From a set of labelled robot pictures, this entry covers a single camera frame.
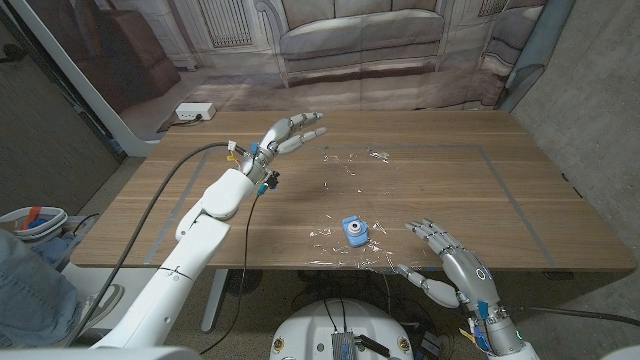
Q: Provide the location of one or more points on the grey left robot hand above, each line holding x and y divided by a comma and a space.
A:
277, 137

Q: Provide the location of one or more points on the clear cellophane sheet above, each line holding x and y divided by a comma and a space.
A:
345, 167

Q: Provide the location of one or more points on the white robot torso base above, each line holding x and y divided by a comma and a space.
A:
310, 330

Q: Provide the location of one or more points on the white plastic bucket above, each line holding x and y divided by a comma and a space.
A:
47, 217

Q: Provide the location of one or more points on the grey finned electronics box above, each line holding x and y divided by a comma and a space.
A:
343, 346

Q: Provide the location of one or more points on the printed sofa room backdrop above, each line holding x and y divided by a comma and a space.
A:
350, 50

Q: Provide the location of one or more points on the person in blue jeans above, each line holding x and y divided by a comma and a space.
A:
30, 295

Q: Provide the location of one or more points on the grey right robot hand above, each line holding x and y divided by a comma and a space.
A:
467, 272

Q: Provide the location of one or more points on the blue-grey rolled backdrop edge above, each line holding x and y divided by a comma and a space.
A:
537, 45

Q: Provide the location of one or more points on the white power strip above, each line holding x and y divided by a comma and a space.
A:
195, 110

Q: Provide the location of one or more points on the small blue toy camera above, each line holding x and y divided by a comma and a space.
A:
356, 232

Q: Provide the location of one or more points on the white backdrop frame pole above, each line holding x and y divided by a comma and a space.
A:
85, 85

